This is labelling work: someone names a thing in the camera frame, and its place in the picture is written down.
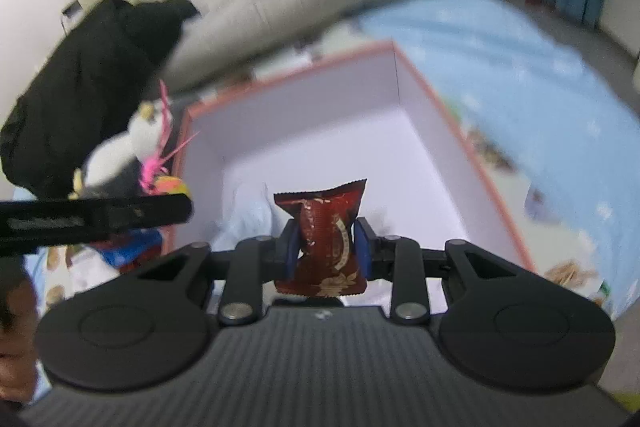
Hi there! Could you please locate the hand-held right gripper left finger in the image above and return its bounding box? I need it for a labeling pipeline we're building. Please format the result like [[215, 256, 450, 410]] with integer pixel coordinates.
[[135, 219, 302, 328]]

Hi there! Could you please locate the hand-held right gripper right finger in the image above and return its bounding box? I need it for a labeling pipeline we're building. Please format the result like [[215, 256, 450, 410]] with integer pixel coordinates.
[[352, 217, 507, 324]]

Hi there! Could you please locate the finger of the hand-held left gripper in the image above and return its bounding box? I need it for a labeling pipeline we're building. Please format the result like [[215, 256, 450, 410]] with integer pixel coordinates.
[[100, 194, 194, 230]]

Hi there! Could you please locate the red snack packet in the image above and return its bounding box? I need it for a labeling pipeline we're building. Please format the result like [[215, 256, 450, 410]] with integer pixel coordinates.
[[273, 178, 369, 298]]

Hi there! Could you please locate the pink feather toy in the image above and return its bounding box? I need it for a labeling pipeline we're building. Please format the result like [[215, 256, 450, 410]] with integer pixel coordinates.
[[139, 79, 200, 196]]

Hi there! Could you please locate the blue face mask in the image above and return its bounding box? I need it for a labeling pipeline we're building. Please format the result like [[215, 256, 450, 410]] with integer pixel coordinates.
[[212, 182, 291, 253]]

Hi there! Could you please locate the orange cardboard box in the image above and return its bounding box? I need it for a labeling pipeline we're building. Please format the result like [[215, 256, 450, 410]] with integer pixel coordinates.
[[170, 39, 537, 314]]

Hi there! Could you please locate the grey white plush penguin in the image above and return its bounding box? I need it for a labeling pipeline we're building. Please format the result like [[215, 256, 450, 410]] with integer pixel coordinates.
[[67, 99, 173, 200]]

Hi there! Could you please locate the black puffer jacket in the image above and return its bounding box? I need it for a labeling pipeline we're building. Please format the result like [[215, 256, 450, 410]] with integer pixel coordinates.
[[0, 0, 201, 200]]

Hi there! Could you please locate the food print plastic mat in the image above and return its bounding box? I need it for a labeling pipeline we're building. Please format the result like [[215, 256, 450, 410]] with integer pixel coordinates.
[[37, 52, 616, 313]]

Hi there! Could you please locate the blue star bedsheet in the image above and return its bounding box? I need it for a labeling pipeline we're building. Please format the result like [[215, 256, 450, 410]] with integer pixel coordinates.
[[12, 0, 640, 323]]

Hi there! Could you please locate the wall socket with cable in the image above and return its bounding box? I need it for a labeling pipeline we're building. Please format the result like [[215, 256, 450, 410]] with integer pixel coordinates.
[[60, 1, 83, 32]]

